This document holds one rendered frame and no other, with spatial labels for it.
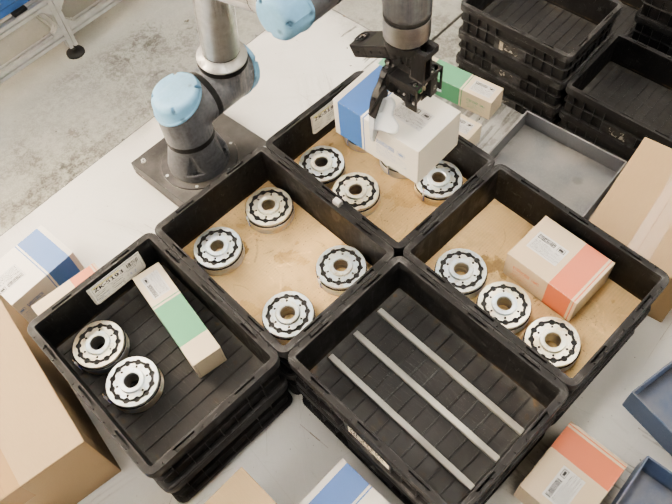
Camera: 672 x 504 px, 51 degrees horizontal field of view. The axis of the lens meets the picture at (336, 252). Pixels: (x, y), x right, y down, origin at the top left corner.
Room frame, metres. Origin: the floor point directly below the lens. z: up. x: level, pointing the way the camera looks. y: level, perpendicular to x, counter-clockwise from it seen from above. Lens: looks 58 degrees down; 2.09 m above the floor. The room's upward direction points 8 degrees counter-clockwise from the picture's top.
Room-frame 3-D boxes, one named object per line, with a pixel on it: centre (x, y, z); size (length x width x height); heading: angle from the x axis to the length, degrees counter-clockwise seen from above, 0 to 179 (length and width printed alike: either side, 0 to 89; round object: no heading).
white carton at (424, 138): (0.88, -0.14, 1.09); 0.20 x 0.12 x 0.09; 41
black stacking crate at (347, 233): (0.77, 0.12, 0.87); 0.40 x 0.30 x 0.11; 38
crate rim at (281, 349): (0.77, 0.12, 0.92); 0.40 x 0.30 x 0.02; 38
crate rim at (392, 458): (0.45, -0.12, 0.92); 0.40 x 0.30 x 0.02; 38
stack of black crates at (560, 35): (1.72, -0.73, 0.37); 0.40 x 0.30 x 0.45; 41
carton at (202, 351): (0.66, 0.32, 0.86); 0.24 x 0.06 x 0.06; 30
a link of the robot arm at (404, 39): (0.87, -0.16, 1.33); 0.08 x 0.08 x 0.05
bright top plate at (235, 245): (0.81, 0.24, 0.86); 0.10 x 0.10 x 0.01
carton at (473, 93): (1.30, -0.37, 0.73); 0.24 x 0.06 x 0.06; 46
